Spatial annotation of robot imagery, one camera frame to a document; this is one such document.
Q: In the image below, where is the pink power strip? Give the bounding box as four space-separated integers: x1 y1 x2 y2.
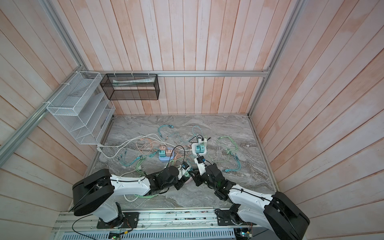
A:
184 172 193 184

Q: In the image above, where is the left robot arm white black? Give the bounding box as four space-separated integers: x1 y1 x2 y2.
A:
72 165 189 228

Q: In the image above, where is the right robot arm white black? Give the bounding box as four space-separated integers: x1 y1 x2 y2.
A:
189 164 310 240

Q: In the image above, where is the blue power strip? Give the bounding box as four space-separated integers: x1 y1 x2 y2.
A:
159 148 175 163

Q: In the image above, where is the teal charger on blue strip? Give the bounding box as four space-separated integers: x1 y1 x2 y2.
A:
159 150 166 158

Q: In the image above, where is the pink USB charger front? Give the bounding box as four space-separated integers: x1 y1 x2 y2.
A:
166 149 173 157

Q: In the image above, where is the teal charger on white strip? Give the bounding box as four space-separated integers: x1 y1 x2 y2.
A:
195 144 206 154

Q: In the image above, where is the white power strip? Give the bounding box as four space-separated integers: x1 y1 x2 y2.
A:
191 143 207 157

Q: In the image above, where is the black mesh basket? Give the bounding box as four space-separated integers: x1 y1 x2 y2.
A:
101 73 160 101

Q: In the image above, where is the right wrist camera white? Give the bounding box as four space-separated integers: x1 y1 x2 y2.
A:
194 155 206 176

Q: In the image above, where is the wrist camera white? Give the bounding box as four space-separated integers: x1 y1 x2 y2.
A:
178 163 191 181
194 155 206 176

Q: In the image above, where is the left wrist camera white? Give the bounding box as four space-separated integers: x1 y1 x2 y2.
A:
178 163 191 181

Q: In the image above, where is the salmon pink USB cable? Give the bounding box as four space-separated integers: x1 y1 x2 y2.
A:
136 137 194 169

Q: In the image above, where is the aluminium front rail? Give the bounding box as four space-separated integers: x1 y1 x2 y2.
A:
52 206 301 232

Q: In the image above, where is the teal USB cable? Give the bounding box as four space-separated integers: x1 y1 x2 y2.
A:
118 151 160 168

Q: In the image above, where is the black cable on white strip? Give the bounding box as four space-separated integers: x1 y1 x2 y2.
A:
188 135 211 144

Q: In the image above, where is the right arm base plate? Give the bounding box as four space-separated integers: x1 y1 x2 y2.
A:
214 209 252 226

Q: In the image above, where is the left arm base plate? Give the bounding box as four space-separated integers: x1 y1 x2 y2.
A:
97 212 140 229

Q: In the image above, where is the white power cord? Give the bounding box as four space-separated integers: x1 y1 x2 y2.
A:
96 134 193 160

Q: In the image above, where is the white wire mesh shelf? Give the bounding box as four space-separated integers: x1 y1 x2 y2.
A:
47 72 115 145

